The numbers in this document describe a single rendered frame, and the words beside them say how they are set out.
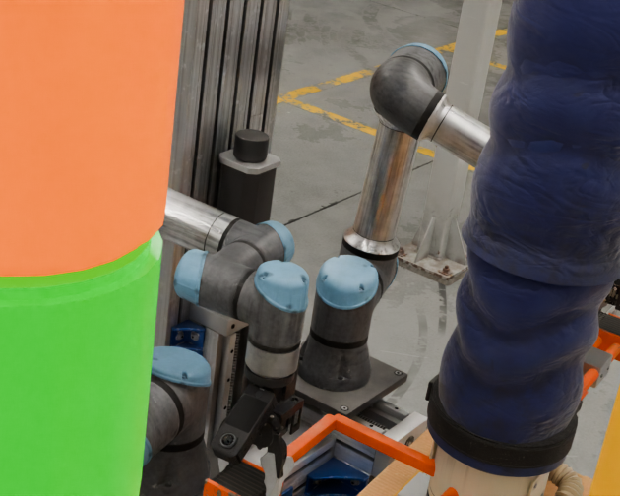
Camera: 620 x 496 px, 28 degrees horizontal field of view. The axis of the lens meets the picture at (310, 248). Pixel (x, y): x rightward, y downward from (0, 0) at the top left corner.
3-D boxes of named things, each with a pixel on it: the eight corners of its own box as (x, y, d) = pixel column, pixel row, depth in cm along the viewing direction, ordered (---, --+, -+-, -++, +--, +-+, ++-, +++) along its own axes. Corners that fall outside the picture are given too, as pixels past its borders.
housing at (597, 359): (596, 390, 228) (602, 369, 226) (562, 375, 231) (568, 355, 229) (609, 375, 233) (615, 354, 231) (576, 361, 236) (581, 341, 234)
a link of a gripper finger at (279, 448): (292, 475, 177) (282, 419, 175) (286, 480, 176) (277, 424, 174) (266, 472, 180) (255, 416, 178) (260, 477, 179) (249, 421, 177)
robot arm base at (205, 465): (101, 471, 207) (104, 422, 203) (162, 436, 219) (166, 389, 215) (167, 513, 200) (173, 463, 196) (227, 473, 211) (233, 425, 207)
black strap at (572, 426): (538, 490, 176) (544, 467, 174) (397, 424, 186) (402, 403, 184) (592, 423, 194) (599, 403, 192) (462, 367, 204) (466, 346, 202)
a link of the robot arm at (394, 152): (319, 303, 249) (378, 47, 225) (340, 275, 262) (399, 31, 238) (374, 323, 247) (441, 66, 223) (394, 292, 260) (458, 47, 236)
